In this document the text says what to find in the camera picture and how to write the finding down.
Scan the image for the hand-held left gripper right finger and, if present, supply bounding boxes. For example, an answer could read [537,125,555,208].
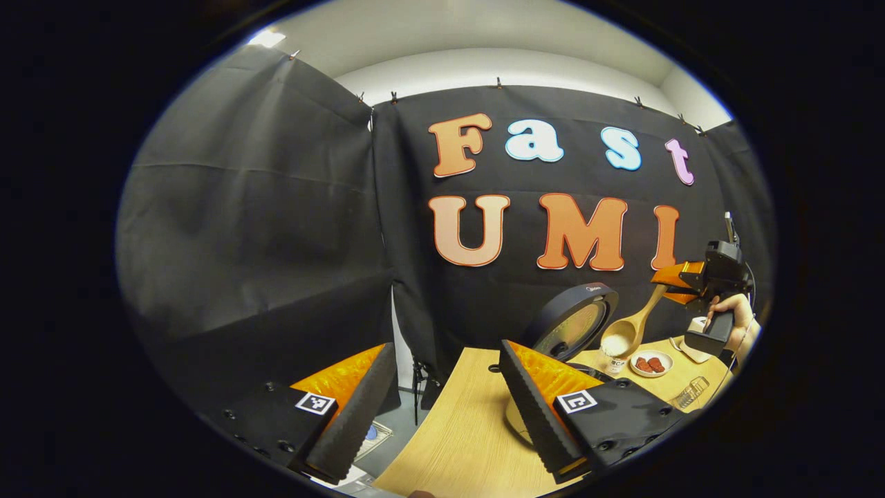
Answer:
[499,339,692,483]

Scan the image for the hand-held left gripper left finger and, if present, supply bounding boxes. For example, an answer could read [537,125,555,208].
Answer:
[197,342,398,485]

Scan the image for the wooden spoon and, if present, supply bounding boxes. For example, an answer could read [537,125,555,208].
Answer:
[600,284,668,358]

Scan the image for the clear chopstick holder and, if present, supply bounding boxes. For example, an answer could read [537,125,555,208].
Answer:
[674,377,709,409]

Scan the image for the dark lid rice cooker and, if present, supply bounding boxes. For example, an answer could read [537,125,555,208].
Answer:
[505,282,621,443]

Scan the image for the white patterned mat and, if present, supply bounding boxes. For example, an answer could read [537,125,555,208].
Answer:
[355,421,393,461]

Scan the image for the white toaster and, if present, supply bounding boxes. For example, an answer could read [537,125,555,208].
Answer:
[681,316,723,365]

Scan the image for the black tripod stand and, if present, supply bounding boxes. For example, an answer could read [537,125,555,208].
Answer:
[411,360,443,426]

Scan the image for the round white plate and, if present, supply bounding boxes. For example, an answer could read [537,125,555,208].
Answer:
[629,350,673,378]

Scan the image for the black backdrop cloth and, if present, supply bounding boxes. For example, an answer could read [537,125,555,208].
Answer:
[114,45,776,416]

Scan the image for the row of black cloth clips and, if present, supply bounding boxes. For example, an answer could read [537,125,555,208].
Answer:
[290,48,706,136]

